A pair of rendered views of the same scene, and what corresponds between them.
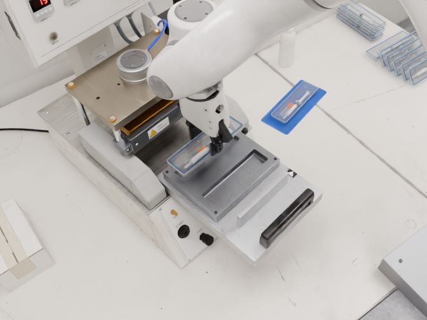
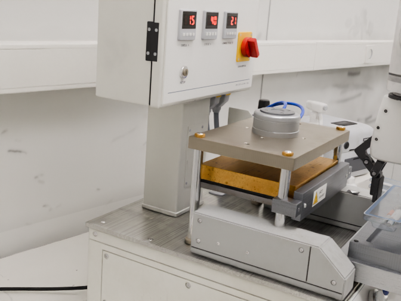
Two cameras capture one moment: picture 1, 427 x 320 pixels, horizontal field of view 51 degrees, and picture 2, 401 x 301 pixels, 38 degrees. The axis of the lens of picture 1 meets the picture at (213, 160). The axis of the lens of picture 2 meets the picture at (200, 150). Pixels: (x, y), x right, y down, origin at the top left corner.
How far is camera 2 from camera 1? 0.75 m
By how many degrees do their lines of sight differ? 41
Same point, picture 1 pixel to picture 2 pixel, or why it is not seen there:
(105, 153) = (253, 226)
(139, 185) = (328, 254)
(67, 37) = (191, 82)
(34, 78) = (16, 234)
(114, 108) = (278, 149)
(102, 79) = (237, 135)
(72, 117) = (145, 226)
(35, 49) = (167, 78)
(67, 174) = not seen: outside the picture
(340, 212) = not seen: outside the picture
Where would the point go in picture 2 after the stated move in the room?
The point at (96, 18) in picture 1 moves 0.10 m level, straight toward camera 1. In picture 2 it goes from (215, 76) to (249, 85)
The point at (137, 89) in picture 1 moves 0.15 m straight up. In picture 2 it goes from (291, 140) to (302, 46)
